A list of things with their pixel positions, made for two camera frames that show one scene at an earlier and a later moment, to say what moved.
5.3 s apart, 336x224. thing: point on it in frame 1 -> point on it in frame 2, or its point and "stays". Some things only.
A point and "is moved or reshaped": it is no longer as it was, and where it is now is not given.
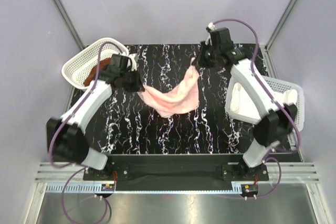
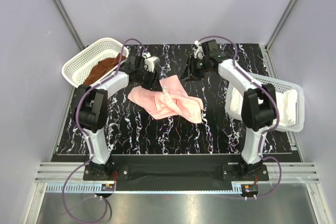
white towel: x=241 y=103 stays
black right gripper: x=202 y=47 -> x=190 y=74
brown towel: x=93 y=74 stays
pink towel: x=185 y=98 is moved or reshaped
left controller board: x=107 y=187 stays
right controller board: x=249 y=190 stays
